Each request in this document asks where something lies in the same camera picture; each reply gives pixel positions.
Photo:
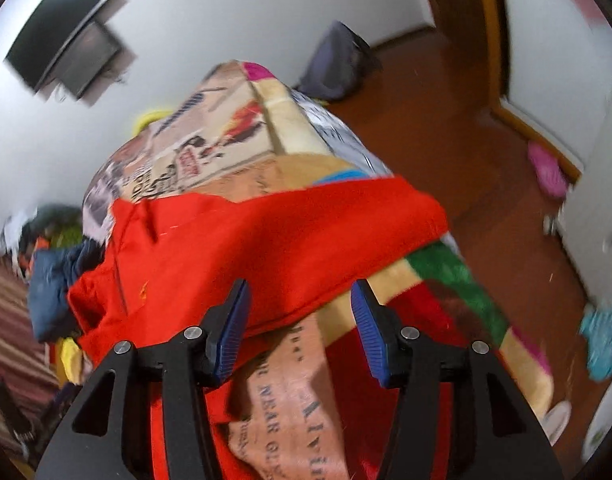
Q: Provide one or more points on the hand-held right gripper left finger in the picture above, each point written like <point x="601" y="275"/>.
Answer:
<point x="233" y="332"/>

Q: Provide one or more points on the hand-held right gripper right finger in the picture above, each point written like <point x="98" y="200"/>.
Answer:
<point x="368" y="337"/>

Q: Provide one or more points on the red garment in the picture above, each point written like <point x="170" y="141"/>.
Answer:
<point x="286" y="240"/>

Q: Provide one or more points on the yellow cloth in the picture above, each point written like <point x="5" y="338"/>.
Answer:
<point x="71" y="360"/>

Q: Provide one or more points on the blue jeans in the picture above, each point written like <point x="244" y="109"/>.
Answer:
<point x="51" y="290"/>

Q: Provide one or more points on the green cloth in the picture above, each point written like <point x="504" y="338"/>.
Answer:
<point x="68" y="235"/>

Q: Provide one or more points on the white round object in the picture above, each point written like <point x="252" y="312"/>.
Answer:
<point x="557" y="421"/>

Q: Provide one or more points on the printed blanket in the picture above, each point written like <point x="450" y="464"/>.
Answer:
<point x="226" y="125"/>

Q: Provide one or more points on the small grey object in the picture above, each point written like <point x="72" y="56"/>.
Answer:
<point x="551" y="225"/>

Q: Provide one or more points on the striped curtain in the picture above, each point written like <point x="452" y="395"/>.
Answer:
<point x="11" y="340"/>

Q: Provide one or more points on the yellow pillow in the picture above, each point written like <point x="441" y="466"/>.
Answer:
<point x="148" y="120"/>

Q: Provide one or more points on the teal cloth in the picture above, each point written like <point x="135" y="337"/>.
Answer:
<point x="606" y="340"/>

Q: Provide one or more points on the pink clog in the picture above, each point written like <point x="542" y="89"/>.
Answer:
<point x="546" y="167"/>

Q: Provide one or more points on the white crumpled cloth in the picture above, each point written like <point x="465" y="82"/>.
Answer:
<point x="3" y="232"/>

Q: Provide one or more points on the grey backpack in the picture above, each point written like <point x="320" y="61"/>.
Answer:
<point x="336" y="65"/>

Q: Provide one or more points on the wooden door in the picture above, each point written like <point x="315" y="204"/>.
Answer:
<point x="456" y="10"/>

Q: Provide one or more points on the black wall television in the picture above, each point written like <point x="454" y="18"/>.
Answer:
<point x="51" y="25"/>

